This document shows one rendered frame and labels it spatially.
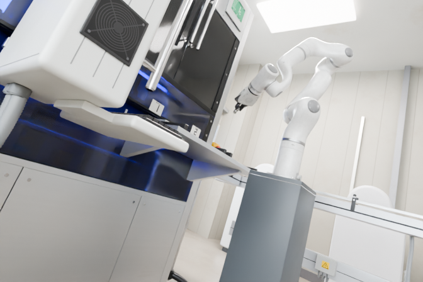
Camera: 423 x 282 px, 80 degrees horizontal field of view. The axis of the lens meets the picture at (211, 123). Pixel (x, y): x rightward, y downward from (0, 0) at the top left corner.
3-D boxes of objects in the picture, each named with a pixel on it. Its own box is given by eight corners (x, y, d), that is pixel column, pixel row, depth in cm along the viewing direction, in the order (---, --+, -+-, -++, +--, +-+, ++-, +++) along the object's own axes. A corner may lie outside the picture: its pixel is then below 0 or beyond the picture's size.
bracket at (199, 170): (186, 179, 153) (193, 159, 157) (189, 180, 156) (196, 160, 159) (232, 194, 132) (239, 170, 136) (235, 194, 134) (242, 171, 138)
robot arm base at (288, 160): (308, 189, 122) (316, 153, 127) (297, 180, 108) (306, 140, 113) (272, 180, 134) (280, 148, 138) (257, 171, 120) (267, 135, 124)
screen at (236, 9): (225, 11, 169) (233, -13, 175) (240, 32, 185) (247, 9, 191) (226, 10, 169) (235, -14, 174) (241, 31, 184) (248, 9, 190)
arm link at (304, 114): (296, 150, 132) (305, 109, 138) (318, 145, 114) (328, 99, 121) (276, 141, 130) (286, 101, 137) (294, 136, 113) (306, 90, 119)
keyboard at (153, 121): (77, 114, 88) (80, 107, 88) (111, 129, 98) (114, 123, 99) (144, 121, 62) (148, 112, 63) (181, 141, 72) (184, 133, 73)
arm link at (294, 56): (310, 73, 139) (270, 102, 130) (289, 53, 143) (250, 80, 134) (318, 64, 131) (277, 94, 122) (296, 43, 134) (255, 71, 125)
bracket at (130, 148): (119, 155, 116) (130, 129, 120) (124, 157, 119) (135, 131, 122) (168, 169, 95) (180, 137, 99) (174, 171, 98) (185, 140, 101)
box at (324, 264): (314, 268, 166) (316, 254, 169) (316, 268, 170) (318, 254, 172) (333, 277, 159) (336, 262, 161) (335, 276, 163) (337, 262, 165)
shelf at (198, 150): (106, 120, 119) (108, 116, 119) (194, 162, 170) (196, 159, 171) (176, 130, 89) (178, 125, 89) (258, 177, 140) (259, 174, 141)
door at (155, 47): (98, 21, 106) (150, -77, 121) (172, 80, 140) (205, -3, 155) (99, 21, 105) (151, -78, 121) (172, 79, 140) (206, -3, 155)
